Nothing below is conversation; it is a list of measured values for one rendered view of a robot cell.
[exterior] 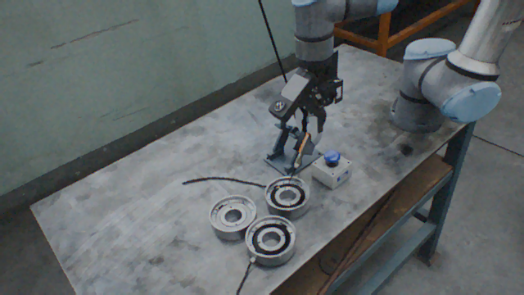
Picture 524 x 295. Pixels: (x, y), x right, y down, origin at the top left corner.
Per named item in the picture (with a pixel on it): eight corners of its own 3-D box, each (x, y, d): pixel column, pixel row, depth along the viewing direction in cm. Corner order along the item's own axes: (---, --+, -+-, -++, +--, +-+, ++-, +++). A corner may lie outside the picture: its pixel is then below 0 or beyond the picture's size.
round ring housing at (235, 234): (202, 227, 87) (199, 215, 85) (236, 200, 93) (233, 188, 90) (234, 251, 81) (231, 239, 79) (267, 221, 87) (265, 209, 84)
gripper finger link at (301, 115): (321, 130, 92) (324, 100, 86) (302, 141, 89) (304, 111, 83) (312, 124, 94) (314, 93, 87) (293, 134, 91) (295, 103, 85)
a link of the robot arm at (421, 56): (429, 74, 112) (439, 28, 103) (458, 97, 101) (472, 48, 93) (390, 82, 110) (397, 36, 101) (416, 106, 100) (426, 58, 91)
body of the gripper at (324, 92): (343, 103, 84) (345, 52, 76) (314, 120, 80) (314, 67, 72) (318, 90, 88) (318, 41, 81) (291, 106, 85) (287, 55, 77)
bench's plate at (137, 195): (140, 415, 62) (136, 410, 61) (33, 211, 99) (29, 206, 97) (496, 102, 118) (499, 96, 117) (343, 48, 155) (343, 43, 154)
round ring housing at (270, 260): (271, 220, 87) (269, 207, 85) (307, 244, 81) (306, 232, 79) (237, 250, 82) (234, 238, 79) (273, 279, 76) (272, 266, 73)
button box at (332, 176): (332, 190, 93) (333, 175, 90) (311, 176, 97) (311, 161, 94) (354, 174, 97) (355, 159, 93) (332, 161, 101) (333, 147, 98)
